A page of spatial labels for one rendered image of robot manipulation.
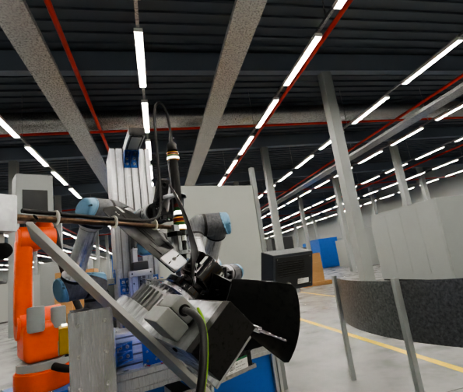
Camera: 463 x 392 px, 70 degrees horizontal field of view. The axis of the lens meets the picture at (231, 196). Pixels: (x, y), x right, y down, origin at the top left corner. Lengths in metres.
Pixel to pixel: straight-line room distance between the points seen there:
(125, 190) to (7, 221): 1.50
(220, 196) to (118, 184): 1.39
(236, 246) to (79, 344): 2.53
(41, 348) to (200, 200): 2.85
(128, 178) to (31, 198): 3.10
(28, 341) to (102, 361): 4.10
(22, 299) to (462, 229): 10.14
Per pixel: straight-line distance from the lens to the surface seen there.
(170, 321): 0.71
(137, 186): 2.19
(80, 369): 0.93
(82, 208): 1.68
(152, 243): 1.07
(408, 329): 2.68
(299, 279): 1.82
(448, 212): 10.83
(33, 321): 4.94
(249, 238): 3.39
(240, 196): 3.43
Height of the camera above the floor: 1.21
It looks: 12 degrees up
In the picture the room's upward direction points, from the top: 8 degrees counter-clockwise
